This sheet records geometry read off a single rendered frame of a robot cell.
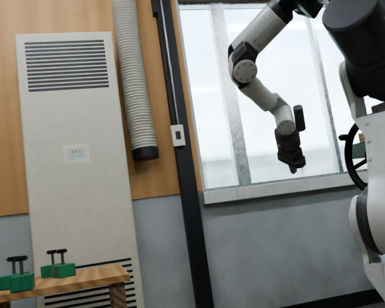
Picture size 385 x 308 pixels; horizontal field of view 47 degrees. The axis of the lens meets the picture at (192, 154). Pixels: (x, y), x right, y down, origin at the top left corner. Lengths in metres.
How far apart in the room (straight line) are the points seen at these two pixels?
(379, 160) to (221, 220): 1.88
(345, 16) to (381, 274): 0.52
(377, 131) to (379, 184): 0.13
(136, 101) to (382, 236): 1.91
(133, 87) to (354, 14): 1.85
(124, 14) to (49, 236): 1.36
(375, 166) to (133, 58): 1.95
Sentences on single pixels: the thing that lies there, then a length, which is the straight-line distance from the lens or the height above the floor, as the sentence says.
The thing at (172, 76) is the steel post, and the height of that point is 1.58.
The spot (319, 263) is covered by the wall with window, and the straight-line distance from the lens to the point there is 3.05.
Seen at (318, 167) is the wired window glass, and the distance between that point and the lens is 3.18.
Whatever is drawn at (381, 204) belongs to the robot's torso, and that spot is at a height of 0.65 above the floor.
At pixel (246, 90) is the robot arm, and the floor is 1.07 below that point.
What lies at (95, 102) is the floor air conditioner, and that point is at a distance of 2.48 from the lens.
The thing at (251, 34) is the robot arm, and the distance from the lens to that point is 1.43.
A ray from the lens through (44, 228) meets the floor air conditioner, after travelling 2.38.
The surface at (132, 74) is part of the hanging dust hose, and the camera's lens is 2.68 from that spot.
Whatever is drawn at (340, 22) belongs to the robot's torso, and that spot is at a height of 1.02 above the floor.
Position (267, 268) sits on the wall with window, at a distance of 2.90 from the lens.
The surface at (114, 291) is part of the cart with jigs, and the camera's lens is 1.63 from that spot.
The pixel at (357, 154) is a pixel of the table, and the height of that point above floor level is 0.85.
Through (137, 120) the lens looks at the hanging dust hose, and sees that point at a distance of 2.60.
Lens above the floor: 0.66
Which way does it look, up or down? 9 degrees up
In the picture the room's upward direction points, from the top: 8 degrees counter-clockwise
